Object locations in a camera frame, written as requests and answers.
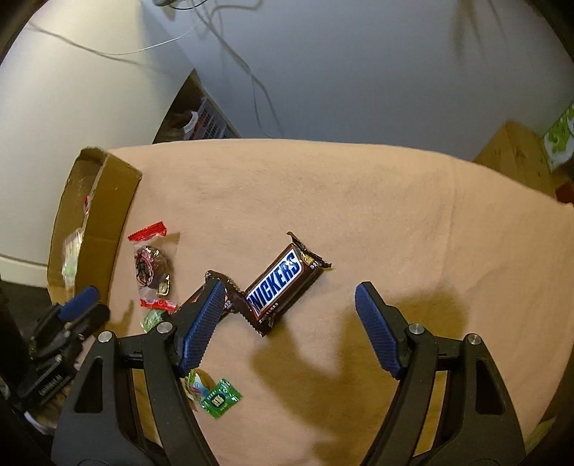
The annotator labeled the light green candy packet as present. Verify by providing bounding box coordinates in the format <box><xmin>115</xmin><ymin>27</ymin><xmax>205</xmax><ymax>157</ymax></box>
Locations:
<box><xmin>141</xmin><ymin>309</ymin><xmax>169</xmax><ymax>333</ymax></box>

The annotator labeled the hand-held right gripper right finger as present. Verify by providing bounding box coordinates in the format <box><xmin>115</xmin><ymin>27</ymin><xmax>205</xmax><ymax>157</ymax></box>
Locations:
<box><xmin>354</xmin><ymin>280</ymin><xmax>526</xmax><ymax>466</ymax></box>

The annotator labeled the white plastic basket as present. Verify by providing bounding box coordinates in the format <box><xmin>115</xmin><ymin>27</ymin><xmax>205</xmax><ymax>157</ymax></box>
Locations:
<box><xmin>197</xmin><ymin>96</ymin><xmax>240</xmax><ymax>139</ymax></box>

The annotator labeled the yellow lid snack cup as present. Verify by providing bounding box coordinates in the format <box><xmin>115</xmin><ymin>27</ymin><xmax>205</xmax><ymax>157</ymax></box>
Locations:
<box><xmin>184</xmin><ymin>368</ymin><xmax>215</xmax><ymax>401</ymax></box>

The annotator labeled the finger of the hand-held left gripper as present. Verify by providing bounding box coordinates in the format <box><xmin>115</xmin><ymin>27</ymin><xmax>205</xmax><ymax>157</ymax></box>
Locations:
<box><xmin>39</xmin><ymin>304</ymin><xmax>111</xmax><ymax>360</ymax></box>
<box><xmin>33</xmin><ymin>286</ymin><xmax>99</xmax><ymax>341</ymax></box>

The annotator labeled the white cabinet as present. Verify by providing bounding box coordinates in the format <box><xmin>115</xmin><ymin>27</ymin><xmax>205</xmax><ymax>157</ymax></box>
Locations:
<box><xmin>0</xmin><ymin>0</ymin><xmax>198</xmax><ymax>287</ymax></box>

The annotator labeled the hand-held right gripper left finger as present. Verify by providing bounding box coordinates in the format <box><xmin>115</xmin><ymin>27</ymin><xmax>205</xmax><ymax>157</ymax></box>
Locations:
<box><xmin>51</xmin><ymin>278</ymin><xmax>226</xmax><ymax>466</ymax></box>

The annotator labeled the green carton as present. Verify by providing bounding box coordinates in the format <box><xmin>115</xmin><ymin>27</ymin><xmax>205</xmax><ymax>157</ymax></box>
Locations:
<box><xmin>540</xmin><ymin>103</ymin><xmax>574</xmax><ymax>168</ymax></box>

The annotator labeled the thin white cable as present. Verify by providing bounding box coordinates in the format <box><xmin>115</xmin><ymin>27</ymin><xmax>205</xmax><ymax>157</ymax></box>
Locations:
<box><xmin>24</xmin><ymin>22</ymin><xmax>200</xmax><ymax>57</ymax></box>

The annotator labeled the brown cardboard box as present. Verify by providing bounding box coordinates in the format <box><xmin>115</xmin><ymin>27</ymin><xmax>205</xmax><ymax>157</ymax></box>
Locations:
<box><xmin>46</xmin><ymin>147</ymin><xmax>144</xmax><ymax>305</ymax></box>

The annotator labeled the brown chocolate bar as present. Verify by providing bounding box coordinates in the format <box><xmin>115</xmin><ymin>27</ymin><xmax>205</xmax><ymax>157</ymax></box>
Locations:
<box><xmin>179</xmin><ymin>269</ymin><xmax>252</xmax><ymax>325</ymax></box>
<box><xmin>242</xmin><ymin>230</ymin><xmax>333</xmax><ymax>339</ymax></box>

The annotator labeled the clear packet with red seals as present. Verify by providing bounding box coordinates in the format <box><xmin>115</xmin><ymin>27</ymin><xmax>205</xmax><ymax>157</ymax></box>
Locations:
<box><xmin>127</xmin><ymin>219</ymin><xmax>181</xmax><ymax>312</ymax></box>

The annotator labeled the peach table cloth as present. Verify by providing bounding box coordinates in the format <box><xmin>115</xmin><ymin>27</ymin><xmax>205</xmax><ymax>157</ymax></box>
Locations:
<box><xmin>76</xmin><ymin>138</ymin><xmax>574</xmax><ymax>466</ymax></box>

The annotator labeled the clear cracker packet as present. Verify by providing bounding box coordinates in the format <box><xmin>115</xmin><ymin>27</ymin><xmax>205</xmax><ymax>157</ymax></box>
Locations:
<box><xmin>62</xmin><ymin>228</ymin><xmax>86</xmax><ymax>287</ymax></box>

